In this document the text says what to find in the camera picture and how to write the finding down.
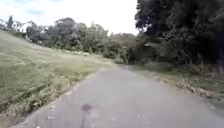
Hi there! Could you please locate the grey asphalt road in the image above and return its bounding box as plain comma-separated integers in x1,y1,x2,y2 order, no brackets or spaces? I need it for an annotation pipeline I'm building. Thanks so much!
9,65,224,128

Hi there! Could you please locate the row of distant trees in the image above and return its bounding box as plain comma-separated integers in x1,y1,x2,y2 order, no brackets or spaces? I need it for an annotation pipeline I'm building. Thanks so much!
0,15,138,64

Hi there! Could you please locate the leaf-strewn grass verge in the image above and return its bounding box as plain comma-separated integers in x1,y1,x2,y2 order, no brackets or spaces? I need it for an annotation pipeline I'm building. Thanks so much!
127,61,224,107

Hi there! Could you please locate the dark wood of trees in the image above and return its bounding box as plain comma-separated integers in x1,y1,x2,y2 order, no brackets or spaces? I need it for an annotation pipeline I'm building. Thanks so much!
127,0,224,73

